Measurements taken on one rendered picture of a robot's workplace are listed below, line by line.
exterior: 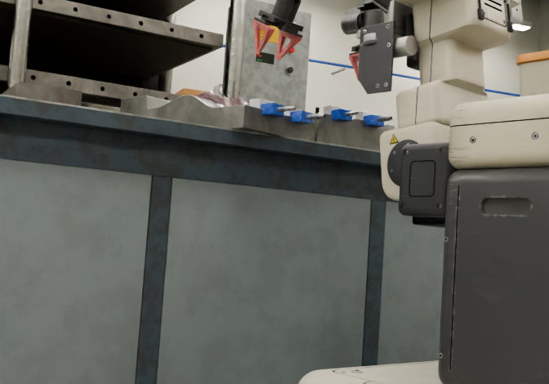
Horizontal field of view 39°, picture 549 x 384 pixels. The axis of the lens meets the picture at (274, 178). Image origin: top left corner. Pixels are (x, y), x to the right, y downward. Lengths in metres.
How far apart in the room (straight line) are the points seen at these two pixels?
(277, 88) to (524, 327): 1.90
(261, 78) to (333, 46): 6.88
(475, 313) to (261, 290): 0.72
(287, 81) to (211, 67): 6.14
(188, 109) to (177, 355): 0.61
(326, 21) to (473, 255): 8.60
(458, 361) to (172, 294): 0.74
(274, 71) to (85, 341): 1.58
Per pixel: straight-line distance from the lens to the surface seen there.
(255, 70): 2.99
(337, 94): 9.76
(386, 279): 2.16
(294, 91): 3.07
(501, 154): 1.37
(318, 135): 2.06
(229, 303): 1.91
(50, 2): 2.69
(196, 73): 9.10
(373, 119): 2.13
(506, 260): 1.35
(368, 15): 2.23
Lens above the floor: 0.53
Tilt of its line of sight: 5 degrees up
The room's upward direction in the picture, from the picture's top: 4 degrees clockwise
